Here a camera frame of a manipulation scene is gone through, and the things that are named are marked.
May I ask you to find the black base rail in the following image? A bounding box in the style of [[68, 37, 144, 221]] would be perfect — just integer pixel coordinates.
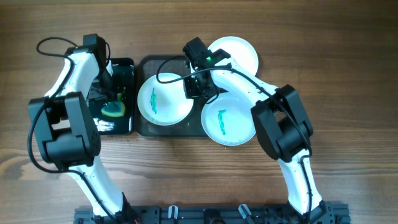
[[73, 203, 351, 224]]

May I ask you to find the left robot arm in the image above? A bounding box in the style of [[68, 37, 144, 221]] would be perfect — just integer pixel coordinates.
[[27, 34, 141, 223]]

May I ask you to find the dark grey serving tray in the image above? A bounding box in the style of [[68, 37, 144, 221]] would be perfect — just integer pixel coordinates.
[[134, 55, 207, 138]]

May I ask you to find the black water basin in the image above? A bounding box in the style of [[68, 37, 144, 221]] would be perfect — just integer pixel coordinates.
[[86, 58, 134, 136]]

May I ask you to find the light blue plate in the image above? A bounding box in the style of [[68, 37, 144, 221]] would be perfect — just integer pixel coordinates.
[[201, 92, 256, 146]]

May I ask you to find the black cable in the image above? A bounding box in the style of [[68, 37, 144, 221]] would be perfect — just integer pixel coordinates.
[[27, 37, 119, 223], [155, 55, 313, 223]]

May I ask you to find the white plate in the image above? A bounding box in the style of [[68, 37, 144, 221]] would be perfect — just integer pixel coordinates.
[[208, 36, 259, 76], [137, 73, 194, 126]]

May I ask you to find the green yellow sponge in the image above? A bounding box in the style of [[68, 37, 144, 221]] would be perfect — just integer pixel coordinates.
[[101, 87, 126, 118]]

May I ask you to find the left black cable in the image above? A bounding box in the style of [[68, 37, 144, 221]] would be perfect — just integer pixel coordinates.
[[27, 37, 119, 223]]

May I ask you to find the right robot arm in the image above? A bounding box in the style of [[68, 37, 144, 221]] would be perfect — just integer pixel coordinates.
[[183, 37, 333, 223]]

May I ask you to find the right black cable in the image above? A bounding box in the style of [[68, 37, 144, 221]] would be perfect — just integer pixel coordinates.
[[155, 55, 313, 223]]

